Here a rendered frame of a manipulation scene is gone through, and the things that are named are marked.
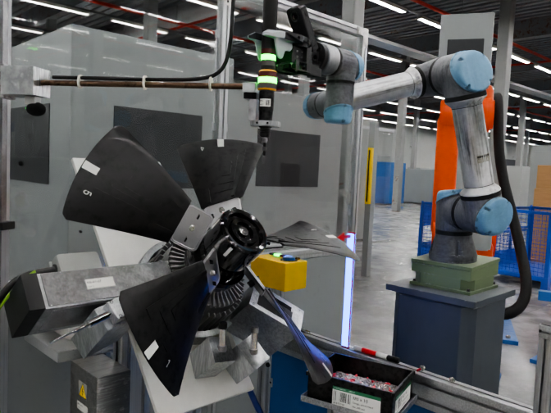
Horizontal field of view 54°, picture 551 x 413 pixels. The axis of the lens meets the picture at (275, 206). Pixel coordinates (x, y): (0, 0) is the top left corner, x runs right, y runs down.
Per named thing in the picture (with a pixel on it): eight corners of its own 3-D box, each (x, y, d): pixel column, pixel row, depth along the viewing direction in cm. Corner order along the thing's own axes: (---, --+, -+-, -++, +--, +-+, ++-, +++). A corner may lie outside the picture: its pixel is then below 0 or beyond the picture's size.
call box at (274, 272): (249, 287, 177) (251, 255, 176) (271, 283, 184) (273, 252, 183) (284, 297, 166) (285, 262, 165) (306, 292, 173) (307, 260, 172)
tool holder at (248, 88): (238, 124, 123) (239, 80, 122) (245, 127, 130) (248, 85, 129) (277, 125, 121) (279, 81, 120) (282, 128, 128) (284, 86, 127)
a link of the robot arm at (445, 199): (457, 225, 184) (458, 185, 182) (484, 231, 171) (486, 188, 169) (426, 227, 180) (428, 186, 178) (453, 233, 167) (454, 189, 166)
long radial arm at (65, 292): (147, 284, 129) (169, 259, 122) (157, 313, 125) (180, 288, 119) (19, 301, 108) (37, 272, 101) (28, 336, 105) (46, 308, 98)
